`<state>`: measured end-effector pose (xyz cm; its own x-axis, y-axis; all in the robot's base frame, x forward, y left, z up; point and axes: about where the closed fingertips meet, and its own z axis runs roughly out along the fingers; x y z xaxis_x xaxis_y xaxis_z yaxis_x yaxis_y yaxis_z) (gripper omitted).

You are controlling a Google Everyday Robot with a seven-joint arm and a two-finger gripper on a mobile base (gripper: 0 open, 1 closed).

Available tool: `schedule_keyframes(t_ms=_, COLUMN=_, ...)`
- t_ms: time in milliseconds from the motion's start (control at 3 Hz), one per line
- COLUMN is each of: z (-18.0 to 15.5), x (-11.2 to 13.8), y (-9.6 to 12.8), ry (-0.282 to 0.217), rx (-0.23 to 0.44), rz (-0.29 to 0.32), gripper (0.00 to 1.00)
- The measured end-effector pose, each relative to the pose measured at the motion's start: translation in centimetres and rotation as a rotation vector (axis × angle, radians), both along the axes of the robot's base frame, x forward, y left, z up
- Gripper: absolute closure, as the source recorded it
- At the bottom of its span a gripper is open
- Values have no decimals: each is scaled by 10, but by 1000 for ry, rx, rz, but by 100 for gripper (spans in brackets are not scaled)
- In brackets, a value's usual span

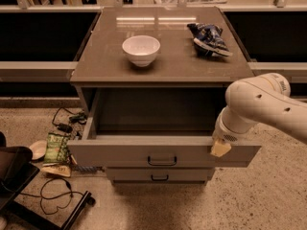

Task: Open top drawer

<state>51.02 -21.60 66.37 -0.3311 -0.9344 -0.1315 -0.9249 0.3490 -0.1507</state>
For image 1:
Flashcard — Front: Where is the yellow snack bag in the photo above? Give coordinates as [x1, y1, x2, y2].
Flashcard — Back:
[41, 165, 71, 177]

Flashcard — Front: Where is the grey top drawer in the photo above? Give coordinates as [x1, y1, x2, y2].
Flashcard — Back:
[68, 88, 260, 168]

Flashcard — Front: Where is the black cable on floor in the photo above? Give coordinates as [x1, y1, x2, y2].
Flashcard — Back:
[19, 176, 84, 216]

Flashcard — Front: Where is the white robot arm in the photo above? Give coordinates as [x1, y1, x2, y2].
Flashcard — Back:
[210, 73, 307, 157]

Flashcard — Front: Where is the grey drawer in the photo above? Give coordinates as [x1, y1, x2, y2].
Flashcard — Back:
[68, 88, 260, 168]
[106, 168, 215, 183]

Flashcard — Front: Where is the grey bottom drawer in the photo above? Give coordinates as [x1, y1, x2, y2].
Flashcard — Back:
[106, 168, 215, 183]

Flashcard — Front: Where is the white bowl on floor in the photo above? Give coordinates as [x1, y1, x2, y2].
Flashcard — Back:
[29, 140, 47, 160]

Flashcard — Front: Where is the green chip bag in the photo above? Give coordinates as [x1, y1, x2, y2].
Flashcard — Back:
[43, 132, 70, 165]

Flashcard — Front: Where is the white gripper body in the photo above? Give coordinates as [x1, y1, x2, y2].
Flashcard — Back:
[212, 107, 256, 143]

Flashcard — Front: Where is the black power adapter cable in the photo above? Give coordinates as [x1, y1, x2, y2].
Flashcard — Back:
[51, 106, 88, 134]

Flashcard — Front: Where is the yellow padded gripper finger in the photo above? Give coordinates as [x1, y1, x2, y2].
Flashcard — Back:
[210, 138, 231, 157]

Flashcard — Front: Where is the grey drawer cabinet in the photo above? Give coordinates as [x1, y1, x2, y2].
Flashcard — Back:
[69, 6, 258, 186]

